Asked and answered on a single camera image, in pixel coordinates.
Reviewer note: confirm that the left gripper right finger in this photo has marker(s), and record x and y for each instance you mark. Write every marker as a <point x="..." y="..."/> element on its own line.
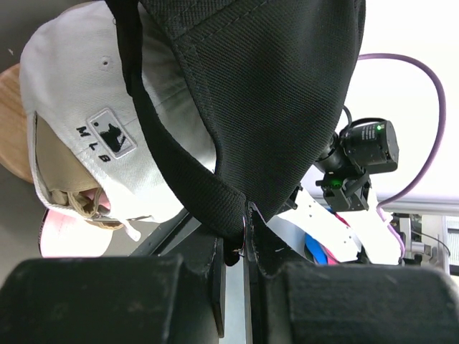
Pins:
<point x="290" y="300"/>

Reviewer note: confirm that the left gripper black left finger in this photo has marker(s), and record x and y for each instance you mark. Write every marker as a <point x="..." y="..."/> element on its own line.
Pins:
<point x="171" y="299"/>

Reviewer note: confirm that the pink baseball cap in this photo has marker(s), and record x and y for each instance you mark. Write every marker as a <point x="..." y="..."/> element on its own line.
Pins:
<point x="75" y="235"/>

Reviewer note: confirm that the black cap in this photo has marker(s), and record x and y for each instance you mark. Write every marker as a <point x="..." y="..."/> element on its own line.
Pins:
<point x="269" y="80"/>

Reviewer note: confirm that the white cap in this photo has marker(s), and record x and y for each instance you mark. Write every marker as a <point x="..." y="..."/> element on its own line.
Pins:
<point x="70" y="75"/>

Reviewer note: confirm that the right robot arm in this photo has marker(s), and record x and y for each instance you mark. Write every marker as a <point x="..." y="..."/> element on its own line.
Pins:
<point x="336" y="205"/>

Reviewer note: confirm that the round wooden hat stand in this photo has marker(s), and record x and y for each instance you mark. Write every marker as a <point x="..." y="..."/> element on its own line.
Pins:
<point x="14" y="150"/>

